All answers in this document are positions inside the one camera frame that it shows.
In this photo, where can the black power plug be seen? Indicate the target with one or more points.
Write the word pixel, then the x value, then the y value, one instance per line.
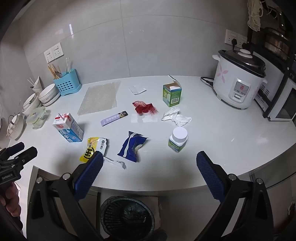
pixel 234 44

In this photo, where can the stack of white bowls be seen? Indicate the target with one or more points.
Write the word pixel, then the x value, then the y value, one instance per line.
pixel 49 93

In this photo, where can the blue utensil holder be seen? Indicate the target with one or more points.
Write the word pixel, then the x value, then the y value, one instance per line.
pixel 67 85

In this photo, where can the blue snack wrapper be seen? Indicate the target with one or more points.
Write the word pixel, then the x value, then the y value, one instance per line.
pixel 131 146

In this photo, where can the tilted white bowl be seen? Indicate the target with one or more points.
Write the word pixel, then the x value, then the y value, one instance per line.
pixel 15 127

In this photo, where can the white flowered rice cooker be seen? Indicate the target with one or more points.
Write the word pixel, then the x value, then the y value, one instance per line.
pixel 233 83

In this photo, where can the steel pot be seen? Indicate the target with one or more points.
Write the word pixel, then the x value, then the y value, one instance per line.
pixel 276 41

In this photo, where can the black kitchen rack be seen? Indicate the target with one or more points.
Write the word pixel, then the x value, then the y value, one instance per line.
pixel 286 76

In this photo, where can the metal spoon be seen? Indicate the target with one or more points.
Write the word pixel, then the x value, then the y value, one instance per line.
pixel 59 74

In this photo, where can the white pill bottle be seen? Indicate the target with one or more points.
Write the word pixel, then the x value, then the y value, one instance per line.
pixel 178 139

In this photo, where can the green cardboard box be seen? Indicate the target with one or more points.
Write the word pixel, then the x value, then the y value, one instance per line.
pixel 172 96

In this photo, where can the patterned white bowl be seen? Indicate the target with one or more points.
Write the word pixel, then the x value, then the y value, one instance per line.
pixel 31 103

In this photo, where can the dark mesh trash basket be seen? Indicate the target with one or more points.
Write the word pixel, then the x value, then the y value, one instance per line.
pixel 127 215

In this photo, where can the white wall outlet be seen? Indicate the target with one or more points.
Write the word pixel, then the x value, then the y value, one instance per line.
pixel 242 39
pixel 49 55
pixel 230 34
pixel 57 50

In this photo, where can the purple snack stick wrapper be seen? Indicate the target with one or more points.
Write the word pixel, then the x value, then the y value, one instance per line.
pixel 113 118

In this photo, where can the yellow snack wrapper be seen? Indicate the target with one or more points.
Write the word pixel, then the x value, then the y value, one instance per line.
pixel 91 148

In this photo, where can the red mesh net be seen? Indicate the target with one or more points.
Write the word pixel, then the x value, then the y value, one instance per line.
pixel 143 107

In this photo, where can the person's left hand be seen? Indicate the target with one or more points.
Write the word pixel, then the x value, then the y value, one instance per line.
pixel 12 201

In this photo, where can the white paper piece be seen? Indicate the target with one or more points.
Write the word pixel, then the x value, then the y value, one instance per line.
pixel 137 90

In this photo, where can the white microwave oven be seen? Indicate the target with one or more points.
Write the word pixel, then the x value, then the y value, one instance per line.
pixel 281 109

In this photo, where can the blue and white milk carton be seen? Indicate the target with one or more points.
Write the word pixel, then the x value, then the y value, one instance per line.
pixel 69 129

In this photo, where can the small clear plastic wrapper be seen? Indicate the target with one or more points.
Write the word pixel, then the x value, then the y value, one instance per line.
pixel 115 162

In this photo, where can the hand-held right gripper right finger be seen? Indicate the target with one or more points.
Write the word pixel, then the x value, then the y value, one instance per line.
pixel 209 173

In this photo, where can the white chopstick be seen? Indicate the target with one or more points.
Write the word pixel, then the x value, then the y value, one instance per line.
pixel 66 66
pixel 69 66

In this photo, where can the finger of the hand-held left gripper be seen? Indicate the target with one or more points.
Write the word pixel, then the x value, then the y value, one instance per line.
pixel 29 153
pixel 17 147

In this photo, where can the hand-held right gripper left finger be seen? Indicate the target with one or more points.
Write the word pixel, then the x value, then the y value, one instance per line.
pixel 89 176

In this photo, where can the white cup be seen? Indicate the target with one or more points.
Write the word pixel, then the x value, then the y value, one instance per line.
pixel 37 87

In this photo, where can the white tissue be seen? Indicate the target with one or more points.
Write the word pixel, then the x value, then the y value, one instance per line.
pixel 178 118

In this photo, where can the hanging beige cloth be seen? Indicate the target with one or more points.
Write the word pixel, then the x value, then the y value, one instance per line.
pixel 254 16

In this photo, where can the bundle of wooden chopsticks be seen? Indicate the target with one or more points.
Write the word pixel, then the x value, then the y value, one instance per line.
pixel 53 70

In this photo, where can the clear bubble wrap sheet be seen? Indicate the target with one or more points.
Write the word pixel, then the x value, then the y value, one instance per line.
pixel 99 98

